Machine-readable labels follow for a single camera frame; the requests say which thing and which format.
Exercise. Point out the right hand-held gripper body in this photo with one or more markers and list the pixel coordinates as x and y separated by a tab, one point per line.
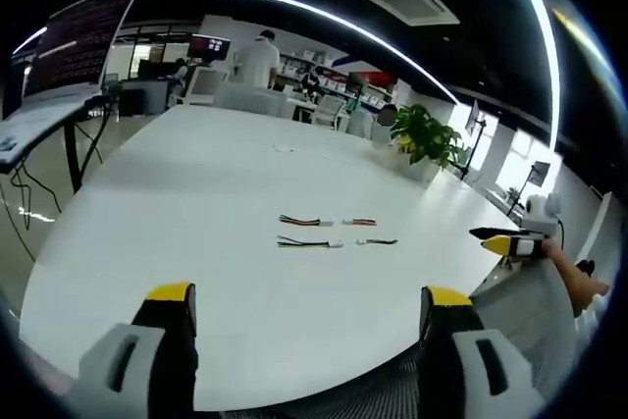
542	215

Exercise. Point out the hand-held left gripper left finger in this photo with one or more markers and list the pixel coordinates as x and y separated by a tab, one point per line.
122	365

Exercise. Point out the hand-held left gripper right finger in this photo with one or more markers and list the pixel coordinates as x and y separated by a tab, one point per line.
471	370

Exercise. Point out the monitor on black stand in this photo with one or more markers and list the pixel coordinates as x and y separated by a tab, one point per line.
539	174
475	120

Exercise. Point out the green potted plant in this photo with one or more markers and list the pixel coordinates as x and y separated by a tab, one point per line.
424	137

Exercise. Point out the curved ceiling light strip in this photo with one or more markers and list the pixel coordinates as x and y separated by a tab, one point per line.
544	26

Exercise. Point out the white office chair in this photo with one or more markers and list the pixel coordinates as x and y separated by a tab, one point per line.
329	112
208	85

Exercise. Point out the long ceiling light strip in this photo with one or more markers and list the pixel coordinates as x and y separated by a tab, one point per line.
343	21

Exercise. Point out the white desk with black legs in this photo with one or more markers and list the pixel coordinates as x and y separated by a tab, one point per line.
39	117

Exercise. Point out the large dark display screen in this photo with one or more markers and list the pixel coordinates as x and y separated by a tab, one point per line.
78	41

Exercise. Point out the red wall monitor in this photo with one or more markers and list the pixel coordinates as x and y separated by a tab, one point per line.
210	47

